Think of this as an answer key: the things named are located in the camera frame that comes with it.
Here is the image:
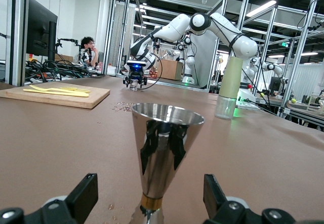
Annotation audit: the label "aluminium frame post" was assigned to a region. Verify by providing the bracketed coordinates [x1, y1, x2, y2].
[277, 0, 322, 117]
[5, 0, 30, 87]
[102, 0, 119, 75]

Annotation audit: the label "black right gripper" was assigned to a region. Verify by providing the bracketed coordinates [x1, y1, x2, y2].
[123, 66, 148, 88]

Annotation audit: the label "black cable bundle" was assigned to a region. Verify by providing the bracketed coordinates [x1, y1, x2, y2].
[25, 59, 106, 79]

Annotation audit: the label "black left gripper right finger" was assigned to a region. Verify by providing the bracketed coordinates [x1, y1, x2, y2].
[203, 173, 297, 224]

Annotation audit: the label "brown table mat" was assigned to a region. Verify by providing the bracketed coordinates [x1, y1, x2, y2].
[0, 75, 324, 224]

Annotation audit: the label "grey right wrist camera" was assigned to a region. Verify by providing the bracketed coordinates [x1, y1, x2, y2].
[126, 59, 148, 67]

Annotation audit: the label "seated person dark hair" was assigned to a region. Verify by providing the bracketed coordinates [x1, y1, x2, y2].
[73, 36, 100, 69]

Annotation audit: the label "steel jigger measuring cup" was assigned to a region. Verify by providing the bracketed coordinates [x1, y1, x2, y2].
[131, 102, 205, 224]

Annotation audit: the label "yellow plastic knife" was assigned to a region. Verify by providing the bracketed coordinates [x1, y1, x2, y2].
[23, 88, 90, 98]

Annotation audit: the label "yellow plastic fork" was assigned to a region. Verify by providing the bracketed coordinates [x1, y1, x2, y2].
[28, 84, 91, 94]

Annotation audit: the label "green sleeved glass bottle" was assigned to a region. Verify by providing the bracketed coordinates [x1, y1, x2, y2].
[214, 56, 245, 120]

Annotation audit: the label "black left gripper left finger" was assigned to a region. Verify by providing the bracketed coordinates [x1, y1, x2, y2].
[0, 172, 99, 224]

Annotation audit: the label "cardboard box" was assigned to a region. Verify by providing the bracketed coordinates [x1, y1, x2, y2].
[151, 59, 183, 81]

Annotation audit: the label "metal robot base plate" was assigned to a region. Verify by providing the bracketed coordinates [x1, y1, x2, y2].
[234, 100, 261, 111]

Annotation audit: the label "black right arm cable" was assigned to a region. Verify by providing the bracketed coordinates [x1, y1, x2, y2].
[141, 53, 164, 90]

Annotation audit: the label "ceiling strip light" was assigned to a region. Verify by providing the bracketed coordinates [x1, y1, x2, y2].
[245, 0, 277, 17]

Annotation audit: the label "spilled liquid drops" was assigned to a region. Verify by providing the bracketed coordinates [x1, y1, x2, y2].
[112, 101, 135, 112]

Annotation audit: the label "black computer monitor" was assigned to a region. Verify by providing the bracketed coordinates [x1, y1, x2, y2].
[26, 0, 58, 62]

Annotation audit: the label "wooden cutting board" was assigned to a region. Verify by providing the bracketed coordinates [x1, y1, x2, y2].
[0, 81, 111, 110]

